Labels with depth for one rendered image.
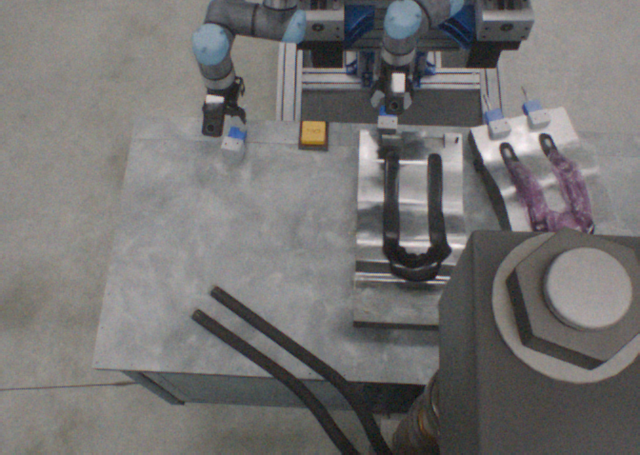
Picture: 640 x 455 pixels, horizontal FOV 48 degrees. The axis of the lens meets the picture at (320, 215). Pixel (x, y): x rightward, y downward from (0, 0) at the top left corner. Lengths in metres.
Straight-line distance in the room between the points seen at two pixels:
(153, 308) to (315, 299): 0.40
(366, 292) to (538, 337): 1.24
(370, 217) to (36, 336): 1.47
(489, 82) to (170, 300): 1.52
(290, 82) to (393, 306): 1.25
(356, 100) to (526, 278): 2.23
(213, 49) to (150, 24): 1.74
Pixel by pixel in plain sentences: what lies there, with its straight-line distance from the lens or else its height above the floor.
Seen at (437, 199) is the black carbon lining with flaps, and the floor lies 0.88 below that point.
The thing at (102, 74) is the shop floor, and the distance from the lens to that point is 3.19.
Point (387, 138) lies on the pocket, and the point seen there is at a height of 0.86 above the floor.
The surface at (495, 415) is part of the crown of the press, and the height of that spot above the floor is 2.00.
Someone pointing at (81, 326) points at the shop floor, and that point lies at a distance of 2.76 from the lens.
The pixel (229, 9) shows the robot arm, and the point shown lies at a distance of 1.64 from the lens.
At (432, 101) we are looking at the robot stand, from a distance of 2.74.
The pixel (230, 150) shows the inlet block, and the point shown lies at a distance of 1.91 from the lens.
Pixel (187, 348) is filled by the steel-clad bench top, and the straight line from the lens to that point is 1.80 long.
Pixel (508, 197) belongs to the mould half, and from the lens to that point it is 1.83.
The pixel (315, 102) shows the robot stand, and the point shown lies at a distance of 2.72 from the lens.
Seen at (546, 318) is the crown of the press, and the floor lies 2.04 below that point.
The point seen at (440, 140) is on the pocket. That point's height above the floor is 0.86.
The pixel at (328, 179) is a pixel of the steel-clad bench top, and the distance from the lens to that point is 1.91.
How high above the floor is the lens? 2.53
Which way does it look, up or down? 67 degrees down
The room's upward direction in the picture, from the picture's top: 3 degrees counter-clockwise
